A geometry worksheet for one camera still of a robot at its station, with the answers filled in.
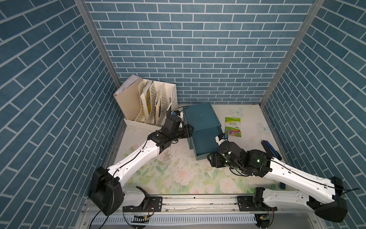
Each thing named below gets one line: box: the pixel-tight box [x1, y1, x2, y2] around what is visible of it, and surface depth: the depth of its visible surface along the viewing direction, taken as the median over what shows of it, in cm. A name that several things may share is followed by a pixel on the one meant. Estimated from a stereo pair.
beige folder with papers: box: [112, 73, 143, 121], surface depth 93 cm
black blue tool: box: [261, 140, 283, 161], surface depth 95 cm
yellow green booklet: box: [145, 82, 152, 115], surface depth 97 cm
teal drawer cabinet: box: [183, 102, 224, 161], surface depth 85 cm
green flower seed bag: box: [224, 117, 242, 138], surface depth 107 cm
